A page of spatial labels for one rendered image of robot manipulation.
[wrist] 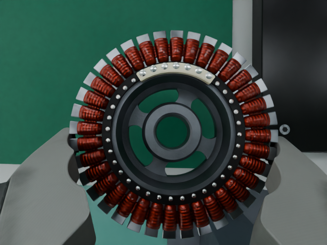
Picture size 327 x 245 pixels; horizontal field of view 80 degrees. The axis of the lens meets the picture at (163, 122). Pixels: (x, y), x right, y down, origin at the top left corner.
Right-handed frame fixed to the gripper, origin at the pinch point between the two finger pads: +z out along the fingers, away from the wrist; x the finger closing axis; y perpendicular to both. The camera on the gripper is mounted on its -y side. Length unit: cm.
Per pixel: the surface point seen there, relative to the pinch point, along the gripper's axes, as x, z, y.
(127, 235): -16, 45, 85
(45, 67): -12.7, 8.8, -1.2
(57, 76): -11.5, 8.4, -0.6
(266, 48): 8.4, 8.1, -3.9
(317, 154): 14.7, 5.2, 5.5
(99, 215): -30, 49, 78
